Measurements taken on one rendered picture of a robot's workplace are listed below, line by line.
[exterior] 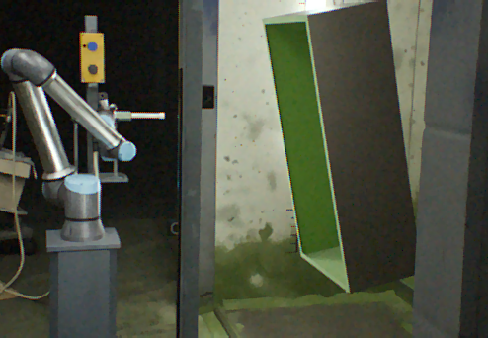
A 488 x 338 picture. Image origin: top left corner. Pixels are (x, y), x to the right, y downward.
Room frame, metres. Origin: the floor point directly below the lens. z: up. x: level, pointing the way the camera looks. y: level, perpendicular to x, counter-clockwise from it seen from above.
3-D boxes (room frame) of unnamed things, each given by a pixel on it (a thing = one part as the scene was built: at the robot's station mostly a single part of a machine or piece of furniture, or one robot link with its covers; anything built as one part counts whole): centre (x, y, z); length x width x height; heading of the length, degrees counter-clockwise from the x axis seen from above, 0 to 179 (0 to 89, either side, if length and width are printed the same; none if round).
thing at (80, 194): (3.40, 0.72, 0.83); 0.17 x 0.15 x 0.18; 38
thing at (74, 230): (3.39, 0.72, 0.69); 0.19 x 0.19 x 0.10
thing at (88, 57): (4.22, 0.83, 1.42); 0.12 x 0.06 x 0.26; 105
